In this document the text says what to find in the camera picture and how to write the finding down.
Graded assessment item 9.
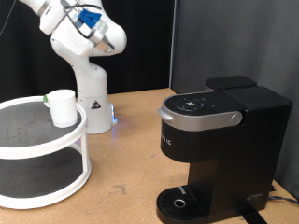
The black power cable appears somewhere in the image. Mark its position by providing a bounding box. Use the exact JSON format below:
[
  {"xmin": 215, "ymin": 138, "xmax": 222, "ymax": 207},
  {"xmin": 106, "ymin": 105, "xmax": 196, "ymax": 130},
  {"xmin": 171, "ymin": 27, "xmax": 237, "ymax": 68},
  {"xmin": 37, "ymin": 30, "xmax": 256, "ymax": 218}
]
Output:
[{"xmin": 266, "ymin": 195, "xmax": 299, "ymax": 206}]

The white mug green taped handle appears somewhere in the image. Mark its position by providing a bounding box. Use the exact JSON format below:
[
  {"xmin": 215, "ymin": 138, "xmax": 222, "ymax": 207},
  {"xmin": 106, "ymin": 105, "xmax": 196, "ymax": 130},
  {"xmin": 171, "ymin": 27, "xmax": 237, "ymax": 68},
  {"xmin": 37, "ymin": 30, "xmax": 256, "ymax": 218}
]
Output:
[{"xmin": 42, "ymin": 89, "xmax": 78, "ymax": 129}]

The white two-tier turntable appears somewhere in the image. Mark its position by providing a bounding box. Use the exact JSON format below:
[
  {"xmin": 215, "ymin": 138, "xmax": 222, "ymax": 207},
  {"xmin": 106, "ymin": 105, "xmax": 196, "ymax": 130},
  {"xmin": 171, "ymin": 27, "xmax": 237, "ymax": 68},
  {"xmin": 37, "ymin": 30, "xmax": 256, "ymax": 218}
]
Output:
[{"xmin": 0, "ymin": 95, "xmax": 93, "ymax": 210}]

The silver handle brewer lid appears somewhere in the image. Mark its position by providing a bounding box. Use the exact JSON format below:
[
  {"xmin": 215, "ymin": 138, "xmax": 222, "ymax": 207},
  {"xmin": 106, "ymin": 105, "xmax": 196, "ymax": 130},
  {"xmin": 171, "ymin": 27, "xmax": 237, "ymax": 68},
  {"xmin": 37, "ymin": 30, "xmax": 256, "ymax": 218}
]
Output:
[{"xmin": 157, "ymin": 91, "xmax": 244, "ymax": 133}]

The wrist camera blue mount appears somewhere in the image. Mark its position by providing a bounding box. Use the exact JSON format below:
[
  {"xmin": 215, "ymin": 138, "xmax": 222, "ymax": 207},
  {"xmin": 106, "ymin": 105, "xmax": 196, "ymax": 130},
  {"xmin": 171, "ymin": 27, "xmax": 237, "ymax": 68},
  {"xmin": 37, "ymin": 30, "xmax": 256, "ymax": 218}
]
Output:
[{"xmin": 78, "ymin": 8, "xmax": 103, "ymax": 30}]

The black Keurig coffee machine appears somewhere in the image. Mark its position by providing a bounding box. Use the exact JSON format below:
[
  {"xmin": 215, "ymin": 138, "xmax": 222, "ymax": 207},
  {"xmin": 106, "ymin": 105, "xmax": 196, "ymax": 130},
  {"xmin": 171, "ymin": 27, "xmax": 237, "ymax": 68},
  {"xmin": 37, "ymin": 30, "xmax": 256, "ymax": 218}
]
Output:
[{"xmin": 155, "ymin": 84, "xmax": 293, "ymax": 224}]

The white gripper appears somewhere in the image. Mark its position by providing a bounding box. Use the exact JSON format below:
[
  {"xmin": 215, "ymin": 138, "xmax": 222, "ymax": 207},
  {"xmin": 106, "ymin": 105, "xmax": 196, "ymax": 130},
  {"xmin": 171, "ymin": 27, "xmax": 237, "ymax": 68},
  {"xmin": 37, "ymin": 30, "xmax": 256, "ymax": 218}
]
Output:
[{"xmin": 60, "ymin": 12, "xmax": 116, "ymax": 54}]

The grey backdrop curtain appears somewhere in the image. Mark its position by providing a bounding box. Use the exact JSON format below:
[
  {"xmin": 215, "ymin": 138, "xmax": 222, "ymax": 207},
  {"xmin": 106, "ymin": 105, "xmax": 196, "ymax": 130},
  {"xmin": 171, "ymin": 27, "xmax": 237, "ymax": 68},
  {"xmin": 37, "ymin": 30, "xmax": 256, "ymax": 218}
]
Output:
[{"xmin": 169, "ymin": 0, "xmax": 299, "ymax": 200}]

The black tape strip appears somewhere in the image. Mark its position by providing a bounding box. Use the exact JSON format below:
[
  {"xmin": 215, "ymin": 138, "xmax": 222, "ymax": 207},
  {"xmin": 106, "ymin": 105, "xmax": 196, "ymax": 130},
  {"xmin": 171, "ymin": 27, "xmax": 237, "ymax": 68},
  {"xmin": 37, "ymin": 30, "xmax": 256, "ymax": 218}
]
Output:
[{"xmin": 237, "ymin": 205, "xmax": 269, "ymax": 224}]

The black slotted drip tray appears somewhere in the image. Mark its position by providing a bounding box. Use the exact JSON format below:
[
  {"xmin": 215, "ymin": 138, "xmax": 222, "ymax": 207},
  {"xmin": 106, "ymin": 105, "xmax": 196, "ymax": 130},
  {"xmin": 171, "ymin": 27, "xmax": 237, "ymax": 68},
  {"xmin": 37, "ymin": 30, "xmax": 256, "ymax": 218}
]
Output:
[{"xmin": 155, "ymin": 185, "xmax": 216, "ymax": 224}]

